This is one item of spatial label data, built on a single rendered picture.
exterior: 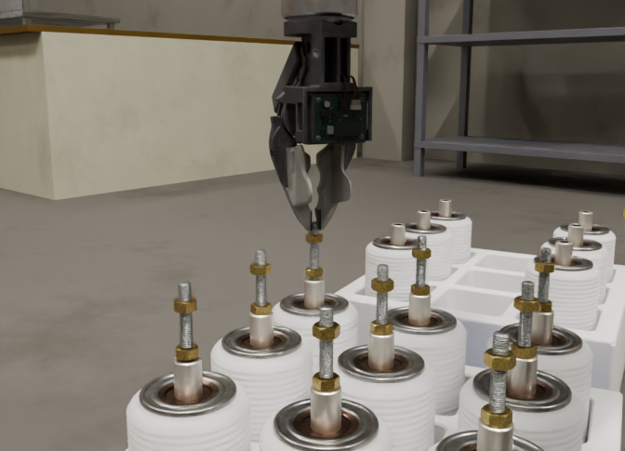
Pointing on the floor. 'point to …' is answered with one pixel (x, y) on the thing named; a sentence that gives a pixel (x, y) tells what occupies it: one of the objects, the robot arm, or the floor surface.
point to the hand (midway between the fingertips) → (312, 217)
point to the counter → (134, 108)
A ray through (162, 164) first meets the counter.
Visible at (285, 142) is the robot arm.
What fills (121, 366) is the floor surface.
